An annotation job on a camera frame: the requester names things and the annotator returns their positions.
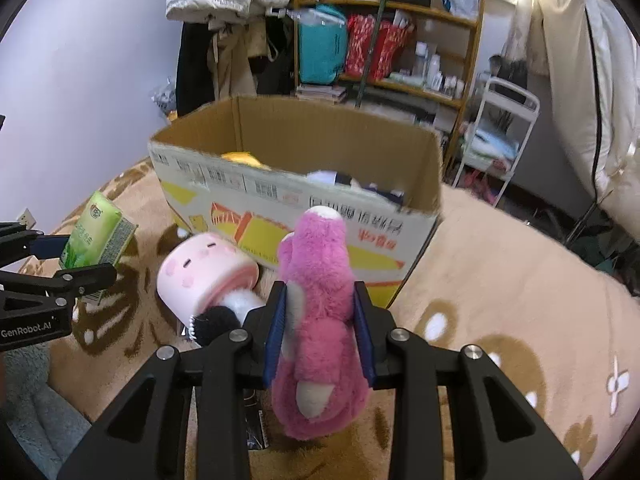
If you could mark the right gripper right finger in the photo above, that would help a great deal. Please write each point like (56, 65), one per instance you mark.
(496, 433)

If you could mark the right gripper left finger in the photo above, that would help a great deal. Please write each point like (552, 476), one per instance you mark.
(142, 433)

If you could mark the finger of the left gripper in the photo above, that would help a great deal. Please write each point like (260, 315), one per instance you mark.
(18, 243)
(79, 282)

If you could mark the green tissue pack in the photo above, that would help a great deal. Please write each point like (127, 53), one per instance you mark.
(100, 235)

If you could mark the black tissue pack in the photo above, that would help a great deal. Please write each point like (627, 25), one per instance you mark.
(256, 433)

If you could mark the pink mushroom plush toy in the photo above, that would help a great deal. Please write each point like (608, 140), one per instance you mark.
(208, 284)

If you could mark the pink plush bear toy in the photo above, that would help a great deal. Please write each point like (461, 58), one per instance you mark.
(319, 387)

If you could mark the beige patterned fleece blanket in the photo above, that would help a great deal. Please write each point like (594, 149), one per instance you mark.
(567, 335)

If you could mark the cardboard box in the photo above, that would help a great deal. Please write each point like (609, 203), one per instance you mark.
(382, 176)

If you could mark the plastic bag of snacks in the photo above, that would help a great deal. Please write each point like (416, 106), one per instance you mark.
(164, 97)

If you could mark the yellow plush toy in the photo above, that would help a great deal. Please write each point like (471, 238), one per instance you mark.
(244, 158)

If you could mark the black hanging coat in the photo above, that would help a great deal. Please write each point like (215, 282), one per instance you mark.
(194, 80)

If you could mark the beige hanging coat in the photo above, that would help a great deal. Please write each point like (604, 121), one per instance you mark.
(227, 60)

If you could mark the stack of books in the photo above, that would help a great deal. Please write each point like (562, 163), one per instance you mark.
(317, 92)

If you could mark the white rolling cart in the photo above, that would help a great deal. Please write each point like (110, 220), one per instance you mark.
(496, 138)

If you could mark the teal bag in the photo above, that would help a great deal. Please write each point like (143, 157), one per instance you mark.
(322, 44)

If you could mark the red patterned bag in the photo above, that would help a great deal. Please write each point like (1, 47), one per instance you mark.
(390, 41)

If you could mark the wooden bookshelf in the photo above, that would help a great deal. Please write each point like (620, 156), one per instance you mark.
(467, 61)

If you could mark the white wall socket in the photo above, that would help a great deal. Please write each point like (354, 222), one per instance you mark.
(26, 219)

